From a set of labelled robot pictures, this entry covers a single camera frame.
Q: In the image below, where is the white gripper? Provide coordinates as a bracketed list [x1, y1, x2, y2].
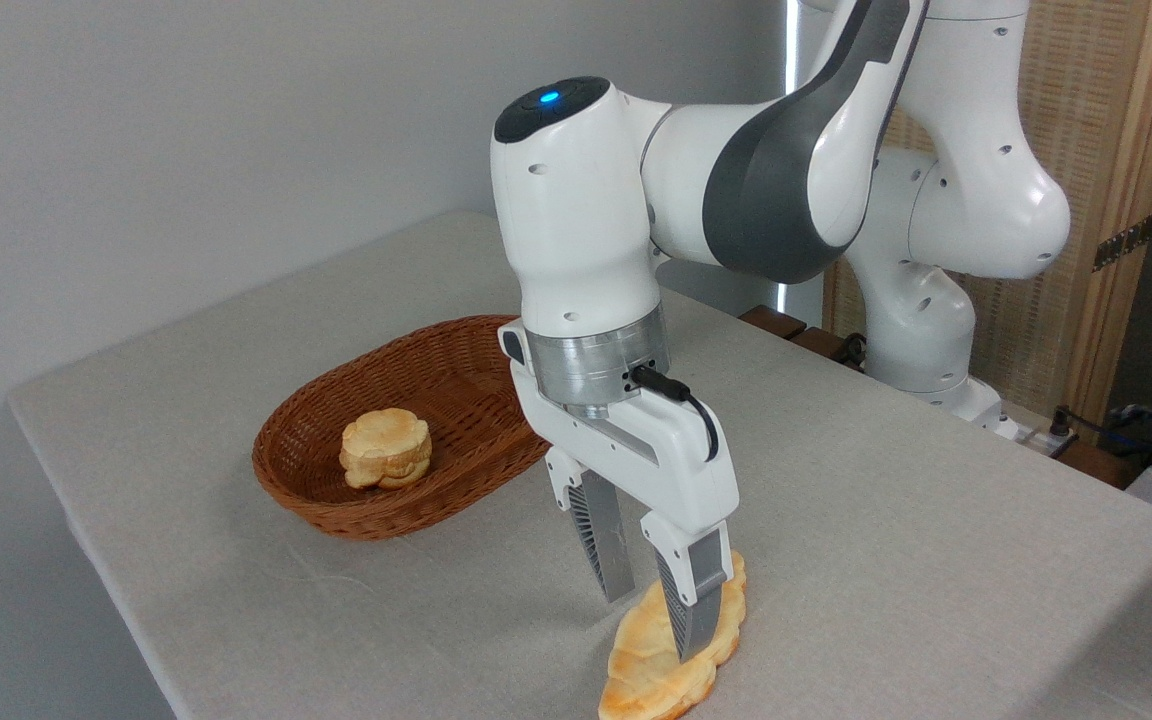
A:
[498, 320, 741, 662]

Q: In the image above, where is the long braided bread loaf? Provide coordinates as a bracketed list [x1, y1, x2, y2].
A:
[598, 550, 748, 720]

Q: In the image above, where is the brown wicker oval basket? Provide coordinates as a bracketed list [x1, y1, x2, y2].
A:
[252, 315, 552, 542]

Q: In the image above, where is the round flower-shaped bread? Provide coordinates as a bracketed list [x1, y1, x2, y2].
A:
[339, 407, 434, 491]

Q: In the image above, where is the silver metal wrist flange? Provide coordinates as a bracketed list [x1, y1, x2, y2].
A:
[524, 303, 672, 419]

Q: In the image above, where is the grey tablecloth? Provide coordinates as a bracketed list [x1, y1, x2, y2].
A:
[8, 210, 1152, 720]

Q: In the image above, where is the vertical white light strip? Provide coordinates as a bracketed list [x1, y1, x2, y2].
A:
[776, 0, 800, 314]

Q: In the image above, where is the metal door hinge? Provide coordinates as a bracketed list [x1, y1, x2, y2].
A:
[1093, 213, 1152, 273]

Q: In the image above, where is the wooden rattan screen panel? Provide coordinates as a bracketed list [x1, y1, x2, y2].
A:
[824, 0, 1152, 426]

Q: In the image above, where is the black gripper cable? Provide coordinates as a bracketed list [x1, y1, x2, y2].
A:
[631, 365, 721, 464]

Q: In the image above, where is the black power cable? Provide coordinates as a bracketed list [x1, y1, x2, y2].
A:
[1049, 405, 1152, 463]

